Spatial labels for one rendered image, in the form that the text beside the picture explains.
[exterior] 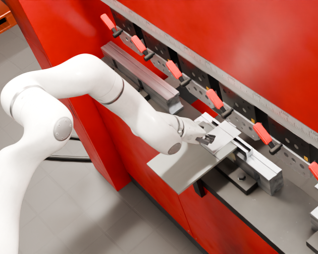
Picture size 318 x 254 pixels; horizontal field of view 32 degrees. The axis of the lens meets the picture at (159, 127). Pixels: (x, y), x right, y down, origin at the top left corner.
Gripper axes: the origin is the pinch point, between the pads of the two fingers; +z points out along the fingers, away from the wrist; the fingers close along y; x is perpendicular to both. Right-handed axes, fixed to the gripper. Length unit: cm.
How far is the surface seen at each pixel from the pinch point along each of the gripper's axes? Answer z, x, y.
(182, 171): -3.2, 14.0, -2.0
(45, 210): 47, 110, 108
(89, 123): 29, 42, 86
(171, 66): -17.6, -16.4, 11.1
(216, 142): 6.9, 1.6, -1.3
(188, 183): -4.3, 15.3, -7.1
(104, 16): -18, -17, 52
